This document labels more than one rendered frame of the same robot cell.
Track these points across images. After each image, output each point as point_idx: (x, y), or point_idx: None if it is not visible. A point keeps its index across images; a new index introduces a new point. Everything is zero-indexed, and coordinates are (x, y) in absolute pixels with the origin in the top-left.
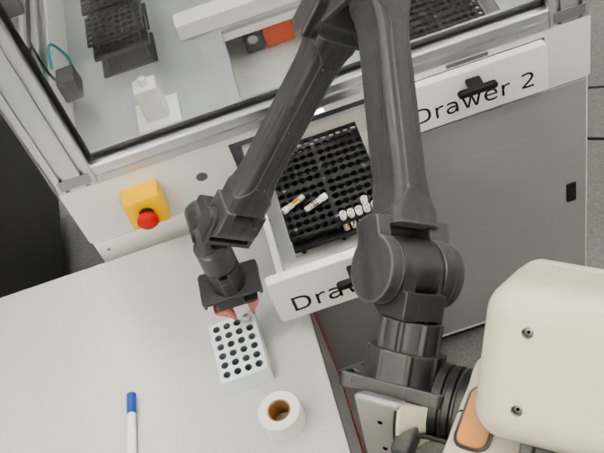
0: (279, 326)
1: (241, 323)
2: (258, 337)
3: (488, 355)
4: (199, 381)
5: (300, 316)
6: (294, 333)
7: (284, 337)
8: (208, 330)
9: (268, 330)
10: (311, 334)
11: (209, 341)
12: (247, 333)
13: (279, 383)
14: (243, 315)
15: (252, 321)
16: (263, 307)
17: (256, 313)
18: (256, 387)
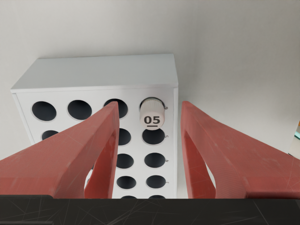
0: (225, 89)
1: (130, 116)
2: (172, 169)
3: None
4: (11, 154)
5: (289, 80)
6: (252, 117)
7: (224, 120)
8: (13, 28)
9: (192, 89)
10: (286, 133)
11: (24, 69)
12: (143, 152)
13: (179, 198)
14: (143, 118)
15: (165, 121)
16: (202, 10)
17: (174, 22)
18: None
